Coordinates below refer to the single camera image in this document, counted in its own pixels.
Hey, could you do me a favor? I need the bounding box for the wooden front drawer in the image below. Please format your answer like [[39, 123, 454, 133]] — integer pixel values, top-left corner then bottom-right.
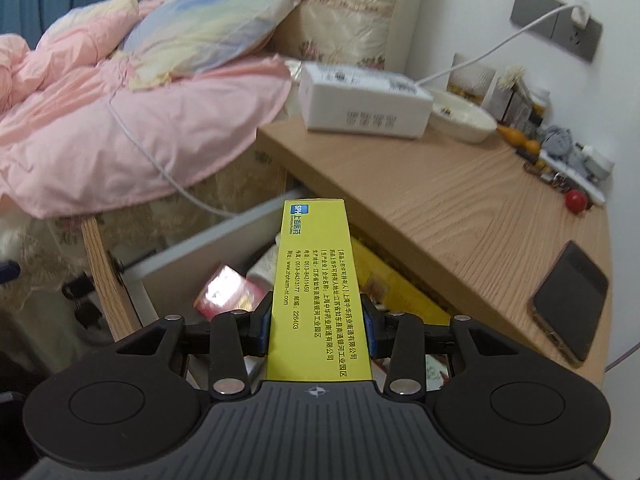
[[79, 186, 452, 391]]

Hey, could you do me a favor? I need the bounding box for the small yellow white box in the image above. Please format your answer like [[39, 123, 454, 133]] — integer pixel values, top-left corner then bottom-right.
[[266, 198, 372, 382]]

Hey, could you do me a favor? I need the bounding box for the pink shiny packet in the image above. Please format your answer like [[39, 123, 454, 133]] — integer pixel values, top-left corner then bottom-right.
[[193, 264, 271, 321]]

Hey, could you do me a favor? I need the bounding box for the large yellow flat box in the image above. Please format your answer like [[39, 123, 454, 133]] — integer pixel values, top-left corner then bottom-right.
[[352, 238, 450, 326]]

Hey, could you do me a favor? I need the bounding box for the white crumpled packet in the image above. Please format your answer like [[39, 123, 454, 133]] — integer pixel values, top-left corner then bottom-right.
[[246, 245, 279, 290]]

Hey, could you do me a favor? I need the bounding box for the wooden bedside table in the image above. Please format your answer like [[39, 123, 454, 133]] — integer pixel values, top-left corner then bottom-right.
[[257, 117, 612, 362]]

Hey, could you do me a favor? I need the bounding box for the dark smartphone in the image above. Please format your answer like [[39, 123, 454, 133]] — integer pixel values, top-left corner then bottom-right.
[[528, 240, 610, 367]]

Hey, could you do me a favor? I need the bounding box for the red ball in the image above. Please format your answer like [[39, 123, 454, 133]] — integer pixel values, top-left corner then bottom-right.
[[564, 190, 588, 214]]

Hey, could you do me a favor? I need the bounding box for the cream ceramic bowl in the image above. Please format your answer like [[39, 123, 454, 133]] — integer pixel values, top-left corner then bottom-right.
[[427, 88, 497, 144]]

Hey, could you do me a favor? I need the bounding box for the orange gourd ornament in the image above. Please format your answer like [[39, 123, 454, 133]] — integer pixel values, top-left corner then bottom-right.
[[497, 125, 540, 156]]

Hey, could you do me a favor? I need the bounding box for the white tissue pack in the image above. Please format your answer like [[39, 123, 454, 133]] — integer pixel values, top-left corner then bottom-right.
[[298, 62, 434, 139]]

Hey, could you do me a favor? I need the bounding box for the pink duvet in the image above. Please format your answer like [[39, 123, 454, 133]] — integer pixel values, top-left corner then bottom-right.
[[1, 0, 292, 219]]

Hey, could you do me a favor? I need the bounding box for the white dried flower diffuser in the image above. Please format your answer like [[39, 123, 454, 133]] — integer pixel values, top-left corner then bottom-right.
[[491, 65, 534, 125]]

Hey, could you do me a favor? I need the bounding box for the grey white round gadget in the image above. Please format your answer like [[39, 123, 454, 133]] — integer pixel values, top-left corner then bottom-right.
[[576, 144, 615, 181]]

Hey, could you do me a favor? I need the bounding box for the glass cup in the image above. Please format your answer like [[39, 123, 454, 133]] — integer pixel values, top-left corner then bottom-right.
[[447, 63, 496, 106]]

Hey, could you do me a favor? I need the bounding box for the white pill bottle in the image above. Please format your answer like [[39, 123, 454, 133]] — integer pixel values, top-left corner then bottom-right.
[[529, 86, 550, 118]]

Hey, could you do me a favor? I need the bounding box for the pastel rainbow pillow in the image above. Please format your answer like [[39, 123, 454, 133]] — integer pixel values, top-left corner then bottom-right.
[[122, 0, 302, 90]]

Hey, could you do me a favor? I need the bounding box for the white charger plug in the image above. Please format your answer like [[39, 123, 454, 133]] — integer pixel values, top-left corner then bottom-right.
[[570, 0, 591, 30]]

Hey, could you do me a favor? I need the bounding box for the white charging cable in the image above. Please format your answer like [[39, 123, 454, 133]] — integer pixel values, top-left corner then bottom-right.
[[108, 1, 582, 219]]

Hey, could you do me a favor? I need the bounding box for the grey wall socket panel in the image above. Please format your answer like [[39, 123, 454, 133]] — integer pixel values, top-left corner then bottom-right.
[[510, 0, 603, 63]]

